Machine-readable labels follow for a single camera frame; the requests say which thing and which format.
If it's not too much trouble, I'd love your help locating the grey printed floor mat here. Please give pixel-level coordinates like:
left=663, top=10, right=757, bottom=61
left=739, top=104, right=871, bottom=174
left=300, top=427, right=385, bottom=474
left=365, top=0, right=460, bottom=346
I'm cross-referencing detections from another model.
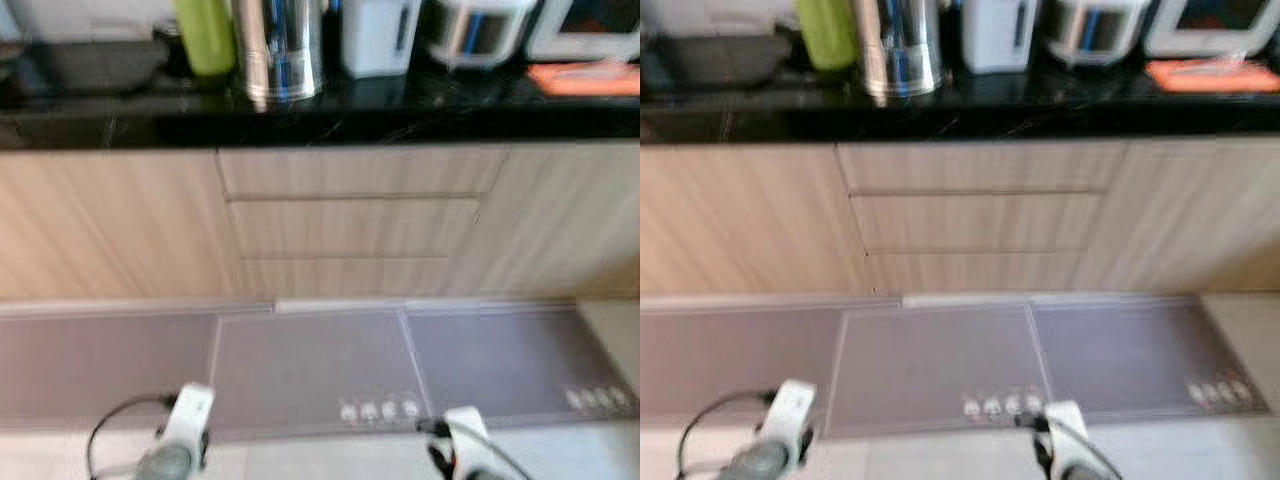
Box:
left=1028, top=295, right=1271, bottom=416
left=825, top=300, right=1051, bottom=436
left=640, top=305, right=846, bottom=421
left=205, top=305, right=431, bottom=441
left=400, top=302, right=641, bottom=421
left=0, top=308, right=219, bottom=426

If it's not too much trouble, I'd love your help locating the light wood drawer front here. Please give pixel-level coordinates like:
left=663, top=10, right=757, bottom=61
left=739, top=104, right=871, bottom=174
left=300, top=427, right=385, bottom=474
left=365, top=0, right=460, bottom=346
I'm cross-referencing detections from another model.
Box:
left=865, top=252, right=1086, bottom=295
left=240, top=258, right=451, bottom=299
left=218, top=148, right=509, bottom=199
left=850, top=192, right=1101, bottom=253
left=838, top=142, right=1131, bottom=193
left=228, top=198, right=481, bottom=259

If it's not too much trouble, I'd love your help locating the light wood base cabinet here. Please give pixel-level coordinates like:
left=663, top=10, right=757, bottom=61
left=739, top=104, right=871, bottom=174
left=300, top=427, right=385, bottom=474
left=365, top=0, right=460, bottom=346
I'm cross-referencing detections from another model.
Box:
left=640, top=140, right=1280, bottom=299
left=0, top=145, right=641, bottom=301

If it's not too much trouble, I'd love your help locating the black wok pan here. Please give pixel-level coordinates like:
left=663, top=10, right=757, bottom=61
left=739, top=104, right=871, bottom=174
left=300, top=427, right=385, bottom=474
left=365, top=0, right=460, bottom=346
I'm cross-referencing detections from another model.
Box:
left=25, top=35, right=171, bottom=99
left=655, top=35, right=796, bottom=93

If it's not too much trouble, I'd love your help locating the orange mat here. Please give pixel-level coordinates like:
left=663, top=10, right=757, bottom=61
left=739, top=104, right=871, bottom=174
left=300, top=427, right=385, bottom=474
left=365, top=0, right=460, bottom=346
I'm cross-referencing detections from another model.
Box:
left=1145, top=58, right=1280, bottom=94
left=527, top=62, right=641, bottom=98

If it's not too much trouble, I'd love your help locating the shiny steel kettle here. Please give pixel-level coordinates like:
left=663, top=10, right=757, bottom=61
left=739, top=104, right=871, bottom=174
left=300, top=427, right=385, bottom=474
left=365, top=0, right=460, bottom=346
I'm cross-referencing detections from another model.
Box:
left=232, top=0, right=329, bottom=106
left=855, top=0, right=946, bottom=101

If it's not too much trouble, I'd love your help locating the green bottle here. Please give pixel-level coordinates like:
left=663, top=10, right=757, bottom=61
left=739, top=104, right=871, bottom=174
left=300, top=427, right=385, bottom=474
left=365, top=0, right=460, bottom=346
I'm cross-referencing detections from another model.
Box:
left=172, top=0, right=238, bottom=78
left=795, top=0, right=859, bottom=73

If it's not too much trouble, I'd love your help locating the white plastic jug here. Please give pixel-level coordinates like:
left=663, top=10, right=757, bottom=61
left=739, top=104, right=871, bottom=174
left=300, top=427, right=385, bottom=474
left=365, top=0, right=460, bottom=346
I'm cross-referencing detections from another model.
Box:
left=962, top=0, right=1041, bottom=75
left=340, top=0, right=423, bottom=79

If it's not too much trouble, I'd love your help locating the white silver rice cooker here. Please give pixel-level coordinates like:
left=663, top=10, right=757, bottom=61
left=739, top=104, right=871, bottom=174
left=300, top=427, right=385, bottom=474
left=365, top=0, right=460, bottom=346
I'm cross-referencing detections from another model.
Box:
left=425, top=0, right=541, bottom=69
left=1043, top=0, right=1156, bottom=66

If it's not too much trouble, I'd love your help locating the white countertop appliance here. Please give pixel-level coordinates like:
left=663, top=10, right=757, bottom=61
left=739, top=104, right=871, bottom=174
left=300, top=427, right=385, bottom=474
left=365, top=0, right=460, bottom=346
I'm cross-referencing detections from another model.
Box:
left=1143, top=0, right=1280, bottom=59
left=525, top=0, right=641, bottom=63

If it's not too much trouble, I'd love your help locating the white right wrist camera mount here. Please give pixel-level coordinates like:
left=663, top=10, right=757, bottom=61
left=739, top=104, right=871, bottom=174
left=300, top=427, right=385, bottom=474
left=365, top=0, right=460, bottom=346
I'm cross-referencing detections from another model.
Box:
left=1045, top=402, right=1091, bottom=480
left=443, top=406, right=493, bottom=480

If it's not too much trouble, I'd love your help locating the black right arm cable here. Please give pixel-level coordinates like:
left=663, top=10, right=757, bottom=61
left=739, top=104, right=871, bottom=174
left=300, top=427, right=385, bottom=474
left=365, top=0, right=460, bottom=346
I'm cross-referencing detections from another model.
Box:
left=1013, top=410, right=1123, bottom=480
left=418, top=416, right=536, bottom=480

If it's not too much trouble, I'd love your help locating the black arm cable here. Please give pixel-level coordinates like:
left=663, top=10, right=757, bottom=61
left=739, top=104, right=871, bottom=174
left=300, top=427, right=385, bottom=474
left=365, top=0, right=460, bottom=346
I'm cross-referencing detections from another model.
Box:
left=85, top=393, right=179, bottom=480
left=1013, top=410, right=1123, bottom=480
left=418, top=416, right=536, bottom=480
left=678, top=392, right=771, bottom=480

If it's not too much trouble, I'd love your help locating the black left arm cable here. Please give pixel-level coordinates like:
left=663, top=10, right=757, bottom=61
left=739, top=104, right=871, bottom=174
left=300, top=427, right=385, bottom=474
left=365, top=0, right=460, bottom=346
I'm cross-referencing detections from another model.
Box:
left=678, top=392, right=771, bottom=480
left=85, top=393, right=179, bottom=480

